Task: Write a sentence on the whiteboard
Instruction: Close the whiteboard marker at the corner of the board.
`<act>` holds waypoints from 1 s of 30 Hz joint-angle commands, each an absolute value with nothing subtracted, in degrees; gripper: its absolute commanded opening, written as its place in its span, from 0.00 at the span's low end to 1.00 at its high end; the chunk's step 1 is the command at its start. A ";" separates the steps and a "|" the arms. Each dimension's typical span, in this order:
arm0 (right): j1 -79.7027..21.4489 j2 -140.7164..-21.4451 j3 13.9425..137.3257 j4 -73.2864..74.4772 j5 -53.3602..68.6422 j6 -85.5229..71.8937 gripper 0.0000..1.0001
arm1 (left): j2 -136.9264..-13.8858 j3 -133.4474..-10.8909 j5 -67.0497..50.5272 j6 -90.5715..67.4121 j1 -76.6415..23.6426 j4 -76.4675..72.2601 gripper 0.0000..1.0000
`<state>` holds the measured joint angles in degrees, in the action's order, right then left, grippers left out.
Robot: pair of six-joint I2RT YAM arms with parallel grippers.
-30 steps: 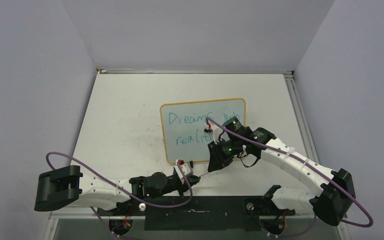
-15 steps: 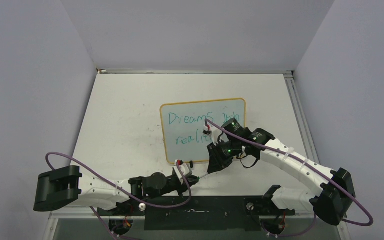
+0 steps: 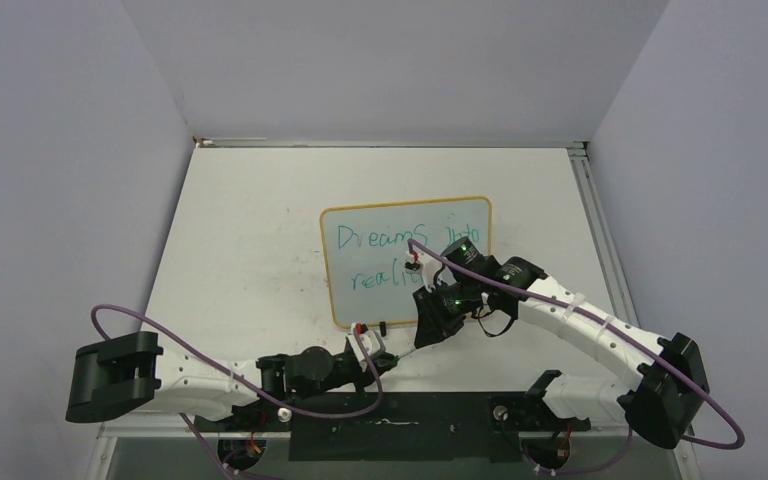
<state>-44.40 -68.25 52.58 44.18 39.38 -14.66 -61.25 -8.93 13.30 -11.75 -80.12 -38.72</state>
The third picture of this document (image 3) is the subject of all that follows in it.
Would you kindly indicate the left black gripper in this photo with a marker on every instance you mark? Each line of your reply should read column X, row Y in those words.
column 363, row 378

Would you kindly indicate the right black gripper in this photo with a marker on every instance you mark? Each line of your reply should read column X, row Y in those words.
column 433, row 325

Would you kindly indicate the white marker pen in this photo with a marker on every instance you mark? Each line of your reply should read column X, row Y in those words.
column 407, row 353

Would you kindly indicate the yellow framed whiteboard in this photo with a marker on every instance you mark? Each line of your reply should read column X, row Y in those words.
column 365, row 247

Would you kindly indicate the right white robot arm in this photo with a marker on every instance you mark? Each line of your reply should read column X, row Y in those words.
column 525, row 292

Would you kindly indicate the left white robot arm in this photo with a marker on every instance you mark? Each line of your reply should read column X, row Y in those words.
column 134, row 373

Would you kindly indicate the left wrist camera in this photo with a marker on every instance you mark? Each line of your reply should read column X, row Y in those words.
column 364, row 344

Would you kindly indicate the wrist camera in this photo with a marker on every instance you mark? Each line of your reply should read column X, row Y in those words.
column 364, row 344
column 427, row 267

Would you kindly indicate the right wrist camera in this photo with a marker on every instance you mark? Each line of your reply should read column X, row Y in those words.
column 427, row 267

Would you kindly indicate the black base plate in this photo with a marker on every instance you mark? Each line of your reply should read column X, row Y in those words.
column 409, row 426

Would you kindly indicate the aluminium frame rail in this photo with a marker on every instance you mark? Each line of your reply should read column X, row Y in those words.
column 609, row 252

